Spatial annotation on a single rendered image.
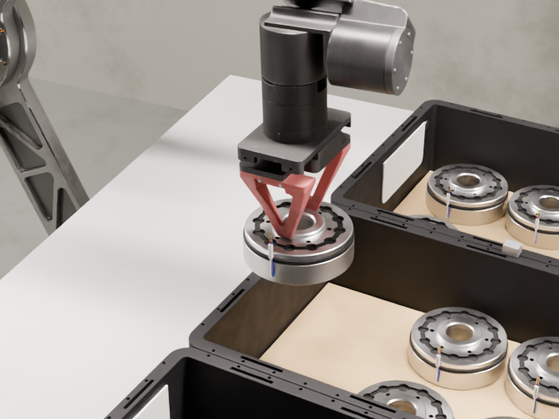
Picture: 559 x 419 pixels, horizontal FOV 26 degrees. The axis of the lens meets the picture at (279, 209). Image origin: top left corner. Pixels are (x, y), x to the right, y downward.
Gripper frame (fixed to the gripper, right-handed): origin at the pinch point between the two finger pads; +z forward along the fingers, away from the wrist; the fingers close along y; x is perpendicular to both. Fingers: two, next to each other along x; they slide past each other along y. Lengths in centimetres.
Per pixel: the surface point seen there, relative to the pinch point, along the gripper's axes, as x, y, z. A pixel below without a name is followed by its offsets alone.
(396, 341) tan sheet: -4.5, 13.8, 22.7
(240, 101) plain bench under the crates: 53, 78, 35
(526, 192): -8, 46, 20
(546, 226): -12.9, 39.2, 20.0
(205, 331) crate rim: 7.5, -5.5, 12.2
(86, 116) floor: 160, 166, 104
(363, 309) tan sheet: 1.2, 17.3, 22.6
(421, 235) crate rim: -4.3, 20.4, 12.8
